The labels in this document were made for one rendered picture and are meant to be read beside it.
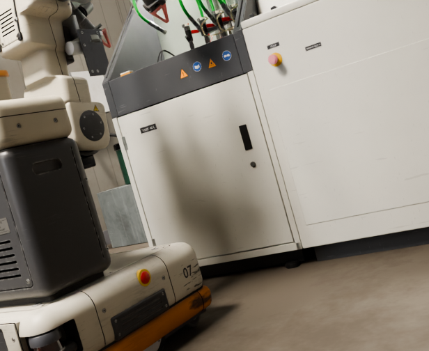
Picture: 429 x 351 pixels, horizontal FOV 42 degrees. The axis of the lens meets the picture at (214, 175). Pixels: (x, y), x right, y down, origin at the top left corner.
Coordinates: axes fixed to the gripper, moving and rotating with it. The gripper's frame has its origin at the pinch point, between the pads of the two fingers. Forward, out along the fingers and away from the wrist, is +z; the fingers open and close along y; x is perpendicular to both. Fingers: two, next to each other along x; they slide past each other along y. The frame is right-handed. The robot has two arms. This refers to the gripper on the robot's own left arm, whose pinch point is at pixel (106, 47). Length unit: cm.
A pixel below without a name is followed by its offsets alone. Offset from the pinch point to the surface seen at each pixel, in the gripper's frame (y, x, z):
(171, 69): -24.6, 3.2, 21.8
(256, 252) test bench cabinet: -33, 45, 93
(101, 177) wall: 219, -82, 99
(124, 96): 0.5, 11.0, 19.2
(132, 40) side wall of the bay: 12.8, -26.5, 8.9
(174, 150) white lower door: -14, 23, 46
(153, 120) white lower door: -8.9, 16.3, 33.2
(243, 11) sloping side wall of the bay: -55, -19, 23
